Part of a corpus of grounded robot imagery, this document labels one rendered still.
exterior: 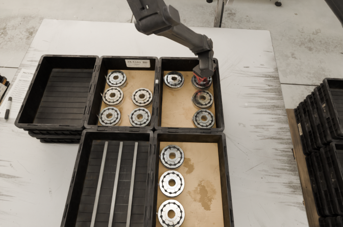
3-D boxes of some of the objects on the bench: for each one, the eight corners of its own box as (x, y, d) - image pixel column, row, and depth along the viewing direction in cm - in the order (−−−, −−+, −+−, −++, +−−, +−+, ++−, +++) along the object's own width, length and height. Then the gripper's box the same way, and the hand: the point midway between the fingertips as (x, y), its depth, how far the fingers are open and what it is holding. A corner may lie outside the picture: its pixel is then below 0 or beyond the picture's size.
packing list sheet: (19, 68, 141) (18, 68, 140) (55, 71, 140) (55, 70, 139) (-5, 117, 124) (-6, 116, 124) (36, 119, 123) (35, 119, 123)
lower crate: (60, 79, 137) (51, 67, 126) (110, 80, 136) (105, 68, 126) (39, 144, 117) (26, 135, 106) (98, 145, 116) (91, 137, 106)
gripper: (207, 49, 107) (204, 69, 120) (193, 61, 103) (190, 80, 117) (219, 57, 104) (214, 77, 117) (204, 70, 101) (200, 89, 114)
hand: (202, 78), depth 116 cm, fingers open, 5 cm apart
